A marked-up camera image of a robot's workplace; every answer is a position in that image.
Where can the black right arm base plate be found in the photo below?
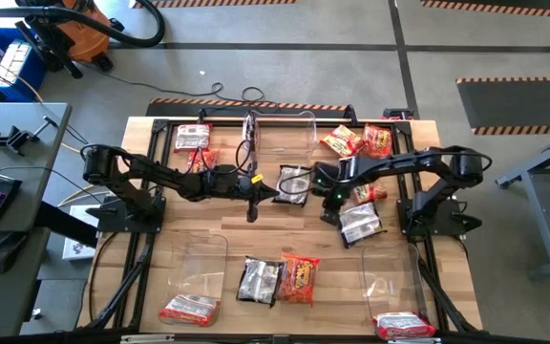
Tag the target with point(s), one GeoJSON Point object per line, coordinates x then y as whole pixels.
{"type": "Point", "coordinates": [447, 224]}

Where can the black hazard-striped floor mat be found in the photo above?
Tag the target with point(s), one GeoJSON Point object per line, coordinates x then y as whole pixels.
{"type": "Point", "coordinates": [213, 2]}
{"type": "Point", "coordinates": [499, 7]}
{"type": "Point", "coordinates": [518, 105]}
{"type": "Point", "coordinates": [184, 109]}

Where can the white box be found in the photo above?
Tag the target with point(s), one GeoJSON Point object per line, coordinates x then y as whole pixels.
{"type": "Point", "coordinates": [77, 248]}

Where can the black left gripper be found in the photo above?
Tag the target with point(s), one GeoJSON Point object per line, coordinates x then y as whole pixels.
{"type": "Point", "coordinates": [252, 191]}

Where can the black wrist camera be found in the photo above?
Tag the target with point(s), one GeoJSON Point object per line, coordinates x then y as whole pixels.
{"type": "Point", "coordinates": [225, 176]}
{"type": "Point", "coordinates": [326, 176]}

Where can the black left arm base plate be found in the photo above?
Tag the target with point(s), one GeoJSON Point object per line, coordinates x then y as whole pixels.
{"type": "Point", "coordinates": [112, 222]}

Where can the black computer mouse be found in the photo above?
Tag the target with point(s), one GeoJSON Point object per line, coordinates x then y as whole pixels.
{"type": "Point", "coordinates": [7, 248]}

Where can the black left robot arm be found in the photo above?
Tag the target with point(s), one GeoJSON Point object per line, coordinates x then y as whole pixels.
{"type": "Point", "coordinates": [160, 177]}

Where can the grey metal stand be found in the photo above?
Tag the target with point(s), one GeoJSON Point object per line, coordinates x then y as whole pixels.
{"type": "Point", "coordinates": [542, 224]}

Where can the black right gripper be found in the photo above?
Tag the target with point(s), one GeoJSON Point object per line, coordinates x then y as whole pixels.
{"type": "Point", "coordinates": [334, 208]}

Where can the black red device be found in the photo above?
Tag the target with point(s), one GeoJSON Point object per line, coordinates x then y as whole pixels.
{"type": "Point", "coordinates": [396, 113]}

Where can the black desk clamp mount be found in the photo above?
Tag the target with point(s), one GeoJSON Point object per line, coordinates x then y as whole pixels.
{"type": "Point", "coordinates": [12, 138]}

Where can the black metal table frame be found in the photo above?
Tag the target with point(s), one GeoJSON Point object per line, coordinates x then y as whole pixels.
{"type": "Point", "coordinates": [156, 143]}

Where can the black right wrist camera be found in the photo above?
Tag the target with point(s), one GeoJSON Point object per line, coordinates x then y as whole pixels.
{"type": "Point", "coordinates": [326, 176]}

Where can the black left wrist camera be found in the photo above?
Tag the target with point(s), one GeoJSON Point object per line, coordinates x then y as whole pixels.
{"type": "Point", "coordinates": [225, 176]}

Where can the orange shop vacuum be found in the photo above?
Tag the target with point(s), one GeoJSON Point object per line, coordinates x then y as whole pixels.
{"type": "Point", "coordinates": [86, 40]}

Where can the silver snack packet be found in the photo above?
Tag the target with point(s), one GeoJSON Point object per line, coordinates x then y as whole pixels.
{"type": "Point", "coordinates": [258, 282]}
{"type": "Point", "coordinates": [294, 186]}

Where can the black desk leg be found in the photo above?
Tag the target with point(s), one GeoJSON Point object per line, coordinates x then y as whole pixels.
{"type": "Point", "coordinates": [65, 224]}

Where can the clear plastic bin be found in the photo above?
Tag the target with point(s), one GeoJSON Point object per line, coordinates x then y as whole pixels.
{"type": "Point", "coordinates": [198, 258]}
{"type": "Point", "coordinates": [299, 143]}
{"type": "Point", "coordinates": [389, 272]}

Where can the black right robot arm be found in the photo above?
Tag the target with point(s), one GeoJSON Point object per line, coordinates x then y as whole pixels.
{"type": "Point", "coordinates": [399, 165]}

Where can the blue plastic crate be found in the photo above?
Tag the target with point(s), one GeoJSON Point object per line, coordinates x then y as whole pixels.
{"type": "Point", "coordinates": [31, 71]}

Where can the grey desk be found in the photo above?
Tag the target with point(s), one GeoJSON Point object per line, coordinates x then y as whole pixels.
{"type": "Point", "coordinates": [41, 143]}

